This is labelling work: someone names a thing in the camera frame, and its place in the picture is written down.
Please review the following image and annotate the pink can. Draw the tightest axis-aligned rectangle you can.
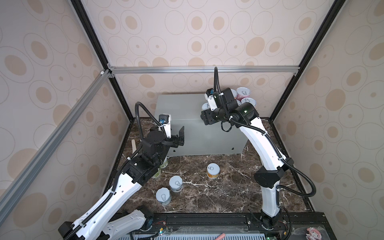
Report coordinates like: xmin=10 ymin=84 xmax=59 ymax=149
xmin=236 ymin=87 xmax=251 ymax=101
xmin=241 ymin=98 xmax=257 ymax=107

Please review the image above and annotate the yellow can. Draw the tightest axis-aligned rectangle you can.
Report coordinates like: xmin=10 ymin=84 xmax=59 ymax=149
xmin=207 ymin=163 xmax=220 ymax=179
xmin=202 ymin=103 xmax=211 ymax=111

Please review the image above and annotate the brown orange can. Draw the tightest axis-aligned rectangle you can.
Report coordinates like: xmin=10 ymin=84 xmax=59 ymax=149
xmin=231 ymin=89 xmax=238 ymax=99

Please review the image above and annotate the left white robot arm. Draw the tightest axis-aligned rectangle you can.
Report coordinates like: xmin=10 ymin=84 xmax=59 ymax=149
xmin=59 ymin=128 xmax=185 ymax=240

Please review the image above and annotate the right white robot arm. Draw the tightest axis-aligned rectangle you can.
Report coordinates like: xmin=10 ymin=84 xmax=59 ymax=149
xmin=201 ymin=87 xmax=317 ymax=230

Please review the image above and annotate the green can upper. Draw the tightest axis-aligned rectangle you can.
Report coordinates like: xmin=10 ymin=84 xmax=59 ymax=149
xmin=160 ymin=157 xmax=169 ymax=169

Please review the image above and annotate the green can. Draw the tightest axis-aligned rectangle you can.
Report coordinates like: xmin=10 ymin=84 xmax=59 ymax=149
xmin=152 ymin=169 xmax=162 ymax=179
xmin=160 ymin=157 xmax=169 ymax=169

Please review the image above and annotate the wooden spatula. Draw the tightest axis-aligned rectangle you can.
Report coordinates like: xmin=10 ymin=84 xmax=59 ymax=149
xmin=131 ymin=139 xmax=137 ymax=157

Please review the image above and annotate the green can lower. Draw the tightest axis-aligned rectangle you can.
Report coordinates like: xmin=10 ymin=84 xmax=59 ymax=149
xmin=152 ymin=169 xmax=162 ymax=179

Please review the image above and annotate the grey metal cabinet box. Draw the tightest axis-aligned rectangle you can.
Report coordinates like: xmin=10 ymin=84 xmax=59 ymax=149
xmin=155 ymin=94 xmax=248 ymax=156

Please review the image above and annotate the teal can upper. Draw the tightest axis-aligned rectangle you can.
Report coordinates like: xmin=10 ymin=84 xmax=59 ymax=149
xmin=169 ymin=176 xmax=183 ymax=193

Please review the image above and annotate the teal can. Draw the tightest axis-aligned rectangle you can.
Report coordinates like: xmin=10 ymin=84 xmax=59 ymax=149
xmin=156 ymin=188 xmax=172 ymax=206
xmin=169 ymin=176 xmax=183 ymax=193

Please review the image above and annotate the teal can lower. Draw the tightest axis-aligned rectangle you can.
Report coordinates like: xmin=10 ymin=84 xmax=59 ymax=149
xmin=156 ymin=188 xmax=172 ymax=206

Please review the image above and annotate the pink marker pen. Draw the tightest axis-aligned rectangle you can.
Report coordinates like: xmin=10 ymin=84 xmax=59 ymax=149
xmin=215 ymin=233 xmax=226 ymax=240

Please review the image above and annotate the pink toy figure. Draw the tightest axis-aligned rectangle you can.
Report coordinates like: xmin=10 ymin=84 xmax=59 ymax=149
xmin=306 ymin=227 xmax=322 ymax=240

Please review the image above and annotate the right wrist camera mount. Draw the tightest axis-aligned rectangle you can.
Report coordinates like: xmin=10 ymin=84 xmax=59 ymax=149
xmin=205 ymin=89 xmax=217 ymax=111

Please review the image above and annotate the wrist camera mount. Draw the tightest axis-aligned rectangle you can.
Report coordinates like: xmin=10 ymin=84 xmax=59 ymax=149
xmin=205 ymin=89 xmax=217 ymax=111
xmin=159 ymin=114 xmax=171 ymax=139

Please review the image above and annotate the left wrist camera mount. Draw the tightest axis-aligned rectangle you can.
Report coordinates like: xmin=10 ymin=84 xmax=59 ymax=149
xmin=159 ymin=114 xmax=171 ymax=139

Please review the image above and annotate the horizontal aluminium rail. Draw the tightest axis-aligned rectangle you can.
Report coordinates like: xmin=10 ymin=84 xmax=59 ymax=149
xmin=110 ymin=66 xmax=300 ymax=74

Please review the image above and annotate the black base frame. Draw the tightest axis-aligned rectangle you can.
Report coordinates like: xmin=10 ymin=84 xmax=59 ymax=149
xmin=122 ymin=213 xmax=336 ymax=240

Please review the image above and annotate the left diagonal aluminium rail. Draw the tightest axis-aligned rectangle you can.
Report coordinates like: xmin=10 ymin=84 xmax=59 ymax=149
xmin=1 ymin=69 xmax=112 ymax=224

